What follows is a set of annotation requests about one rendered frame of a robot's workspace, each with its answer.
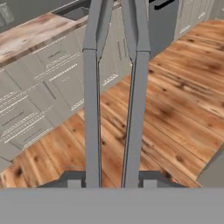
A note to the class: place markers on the grey wall socket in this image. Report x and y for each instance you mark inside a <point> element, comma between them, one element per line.
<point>6,15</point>

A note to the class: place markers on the pale grey cupboard door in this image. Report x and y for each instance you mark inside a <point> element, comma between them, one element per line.
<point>68,87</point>
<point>113,58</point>

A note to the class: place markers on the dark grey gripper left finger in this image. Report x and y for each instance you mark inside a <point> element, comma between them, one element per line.
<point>62,178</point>

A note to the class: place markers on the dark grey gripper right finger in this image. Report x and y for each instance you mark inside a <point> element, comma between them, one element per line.
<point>160,178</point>

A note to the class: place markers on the dark sink basin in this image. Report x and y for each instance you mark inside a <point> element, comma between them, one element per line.
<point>75,13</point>

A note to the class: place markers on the pale grey drawer front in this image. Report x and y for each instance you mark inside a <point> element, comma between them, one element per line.
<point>62,46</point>
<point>32,135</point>
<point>17,108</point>

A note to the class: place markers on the grey cupboard side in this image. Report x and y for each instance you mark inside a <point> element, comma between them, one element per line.
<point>213,173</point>

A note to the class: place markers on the dark grey dishwasher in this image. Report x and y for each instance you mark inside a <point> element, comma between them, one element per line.
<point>163,29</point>

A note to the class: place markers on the pale grey cupboard run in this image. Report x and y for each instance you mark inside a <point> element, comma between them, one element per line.
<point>192,17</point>

